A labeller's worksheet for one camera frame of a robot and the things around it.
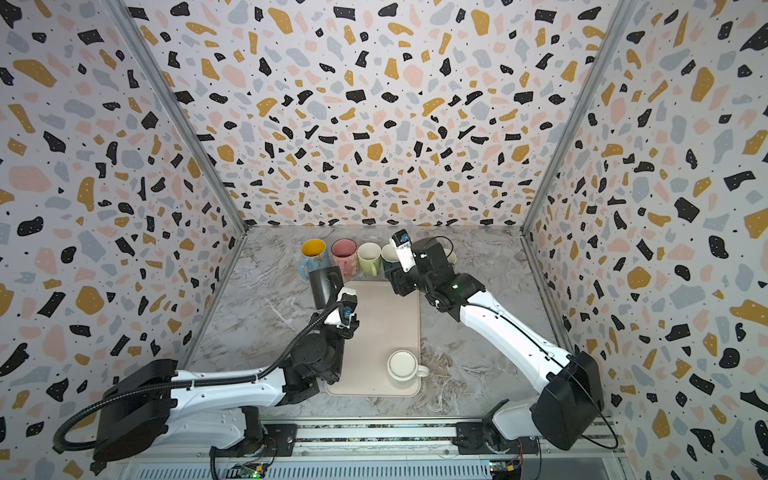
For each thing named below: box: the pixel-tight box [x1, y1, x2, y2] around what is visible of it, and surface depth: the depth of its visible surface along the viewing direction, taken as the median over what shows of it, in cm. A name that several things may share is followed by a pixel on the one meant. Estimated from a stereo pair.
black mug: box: [309, 266, 345, 310], surface depth 75 cm
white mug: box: [386, 350, 430, 381], surface depth 81 cm
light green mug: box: [357, 242, 381, 276], surface depth 103 cm
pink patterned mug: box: [330, 237, 358, 279], surface depth 102 cm
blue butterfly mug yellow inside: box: [300, 238, 330, 280], surface depth 103 cm
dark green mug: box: [381, 243, 400, 277], surface depth 102 cm
